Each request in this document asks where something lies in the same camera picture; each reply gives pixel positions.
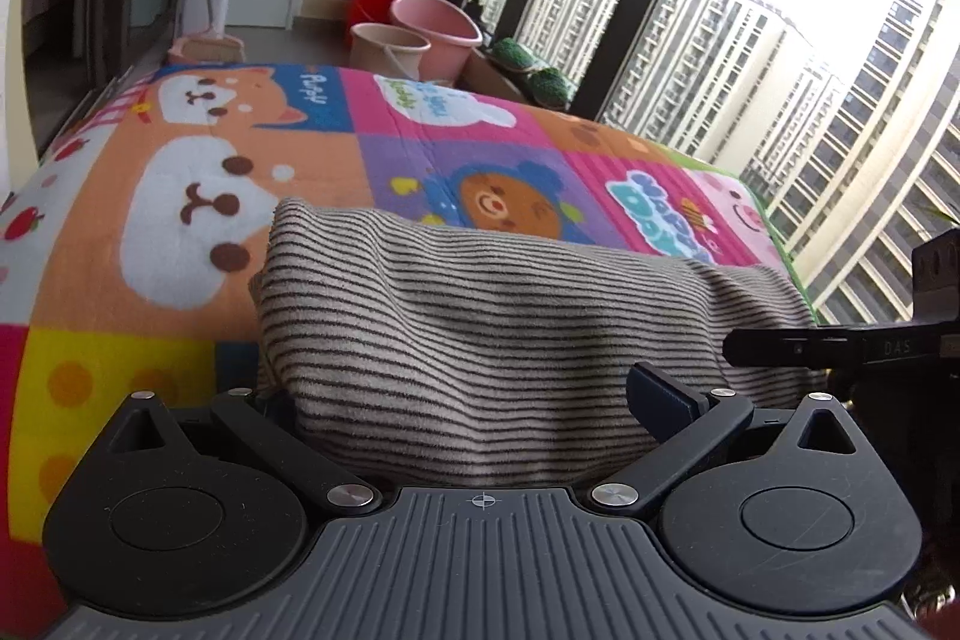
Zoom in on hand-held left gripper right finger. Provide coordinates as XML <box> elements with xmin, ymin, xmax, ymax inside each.
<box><xmin>589</xmin><ymin>361</ymin><xmax>863</xmax><ymax>521</ymax></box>

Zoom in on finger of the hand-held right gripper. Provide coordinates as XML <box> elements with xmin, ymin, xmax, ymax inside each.
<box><xmin>722</xmin><ymin>325</ymin><xmax>938</xmax><ymax>372</ymax></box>

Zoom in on apartment buildings outside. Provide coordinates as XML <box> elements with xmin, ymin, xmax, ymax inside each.
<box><xmin>469</xmin><ymin>0</ymin><xmax>960</xmax><ymax>326</ymax></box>

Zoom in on green plant leaves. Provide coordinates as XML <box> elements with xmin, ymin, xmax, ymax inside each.
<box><xmin>911</xmin><ymin>201</ymin><xmax>960</xmax><ymax>230</ymax></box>

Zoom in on beige plastic bucket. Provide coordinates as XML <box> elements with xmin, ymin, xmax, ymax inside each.
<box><xmin>349</xmin><ymin>22</ymin><xmax>432</xmax><ymax>80</ymax></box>

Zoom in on striped beige knit garment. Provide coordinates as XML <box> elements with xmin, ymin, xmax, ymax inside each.
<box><xmin>250</xmin><ymin>197</ymin><xmax>826</xmax><ymax>491</ymax></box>

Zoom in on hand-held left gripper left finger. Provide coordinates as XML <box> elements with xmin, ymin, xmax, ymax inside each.
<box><xmin>112</xmin><ymin>387</ymin><xmax>380</xmax><ymax>517</ymax></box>

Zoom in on pink plastic basin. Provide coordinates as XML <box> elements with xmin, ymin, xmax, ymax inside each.
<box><xmin>388</xmin><ymin>0</ymin><xmax>485</xmax><ymax>82</ymax></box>

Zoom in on pink dustpan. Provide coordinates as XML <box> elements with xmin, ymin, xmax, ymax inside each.
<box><xmin>166</xmin><ymin>36</ymin><xmax>246</xmax><ymax>65</ymax></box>

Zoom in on colourful cartoon printed blanket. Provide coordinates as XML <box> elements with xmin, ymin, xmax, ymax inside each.
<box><xmin>0</xmin><ymin>61</ymin><xmax>818</xmax><ymax>618</ymax></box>

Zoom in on red plastic bucket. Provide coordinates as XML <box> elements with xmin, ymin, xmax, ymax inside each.
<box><xmin>347</xmin><ymin>0</ymin><xmax>406</xmax><ymax>49</ymax></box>

